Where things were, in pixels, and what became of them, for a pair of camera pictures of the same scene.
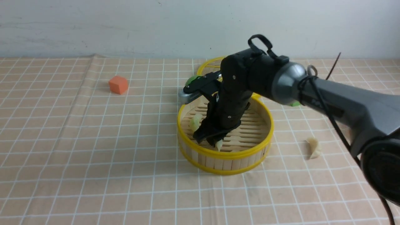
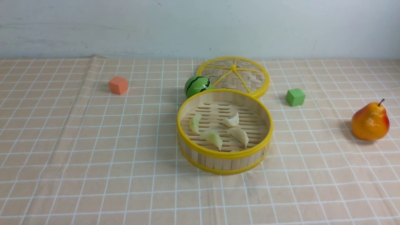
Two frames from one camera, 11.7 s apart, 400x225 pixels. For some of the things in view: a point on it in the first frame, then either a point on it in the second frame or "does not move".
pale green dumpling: x=194 y=122 does not move
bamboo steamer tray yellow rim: x=242 y=149 does not move
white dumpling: x=315 y=148 -> x=240 y=134
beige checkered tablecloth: x=93 y=140 does not move
